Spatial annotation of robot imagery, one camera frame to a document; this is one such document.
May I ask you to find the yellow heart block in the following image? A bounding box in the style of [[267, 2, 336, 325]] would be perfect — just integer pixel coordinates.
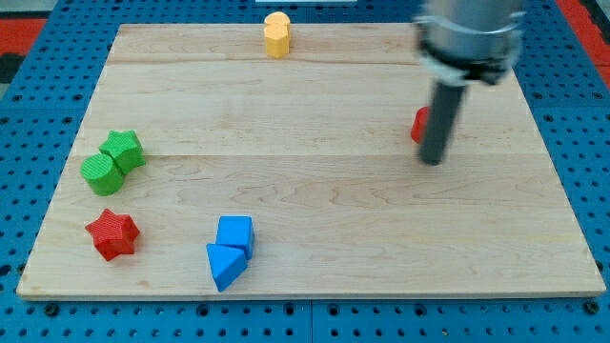
[[264, 11, 291, 29]]

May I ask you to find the blue cube block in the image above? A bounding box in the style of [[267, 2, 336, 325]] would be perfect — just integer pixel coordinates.
[[215, 215, 254, 260]]

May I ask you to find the wooden board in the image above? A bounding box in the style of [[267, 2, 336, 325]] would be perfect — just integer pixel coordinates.
[[16, 24, 605, 301]]

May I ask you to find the blue triangle block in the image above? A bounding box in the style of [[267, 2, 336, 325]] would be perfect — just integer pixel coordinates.
[[206, 244, 248, 293]]

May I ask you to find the green circle block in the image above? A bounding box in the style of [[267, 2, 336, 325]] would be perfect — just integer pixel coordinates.
[[80, 153, 124, 196]]

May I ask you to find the red circle block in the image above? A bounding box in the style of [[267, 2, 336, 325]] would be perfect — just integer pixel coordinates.
[[410, 106, 429, 144]]

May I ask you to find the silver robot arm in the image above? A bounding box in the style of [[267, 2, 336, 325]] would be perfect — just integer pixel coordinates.
[[416, 0, 525, 166]]

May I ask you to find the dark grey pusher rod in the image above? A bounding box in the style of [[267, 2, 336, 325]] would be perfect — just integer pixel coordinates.
[[418, 81, 466, 166]]

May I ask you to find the red star block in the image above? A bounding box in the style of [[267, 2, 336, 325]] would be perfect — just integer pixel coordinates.
[[85, 209, 140, 261]]

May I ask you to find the green star block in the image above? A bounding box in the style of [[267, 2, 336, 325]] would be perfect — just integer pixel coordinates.
[[98, 131, 146, 174]]

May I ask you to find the yellow hexagon block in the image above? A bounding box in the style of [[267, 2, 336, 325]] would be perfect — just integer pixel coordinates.
[[263, 24, 290, 58]]

